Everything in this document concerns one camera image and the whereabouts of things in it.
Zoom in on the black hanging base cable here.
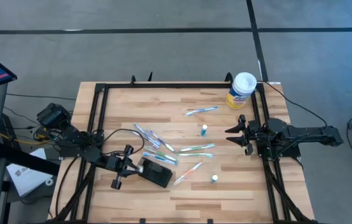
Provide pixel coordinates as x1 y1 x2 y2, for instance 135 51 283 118
54 156 80 218

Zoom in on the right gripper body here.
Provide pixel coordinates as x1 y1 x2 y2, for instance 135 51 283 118
239 114 270 156

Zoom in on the white printed booklet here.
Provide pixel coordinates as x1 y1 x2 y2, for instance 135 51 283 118
6 147 54 198

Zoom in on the thin black floor cable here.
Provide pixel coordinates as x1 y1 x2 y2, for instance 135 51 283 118
6 92 77 101

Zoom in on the yellow cable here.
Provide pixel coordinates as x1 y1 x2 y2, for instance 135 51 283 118
0 133 54 146

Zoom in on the black wire toothbrush holder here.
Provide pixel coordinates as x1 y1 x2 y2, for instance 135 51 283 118
137 156 174 189

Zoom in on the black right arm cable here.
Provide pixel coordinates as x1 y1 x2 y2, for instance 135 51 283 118
255 80 328 129

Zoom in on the black metal beam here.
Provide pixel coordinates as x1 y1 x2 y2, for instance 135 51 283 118
0 142 61 177

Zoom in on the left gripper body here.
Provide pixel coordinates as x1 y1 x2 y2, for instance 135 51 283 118
105 144 134 190

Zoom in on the black aluminium table frame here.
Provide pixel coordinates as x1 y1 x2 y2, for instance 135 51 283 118
49 72 318 224

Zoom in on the blue white toothbrush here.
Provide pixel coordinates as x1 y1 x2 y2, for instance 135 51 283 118
185 106 219 117
134 123 161 147
141 151 178 166

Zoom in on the yellow Lysol wipes canister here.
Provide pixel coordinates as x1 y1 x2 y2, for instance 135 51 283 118
225 72 258 110

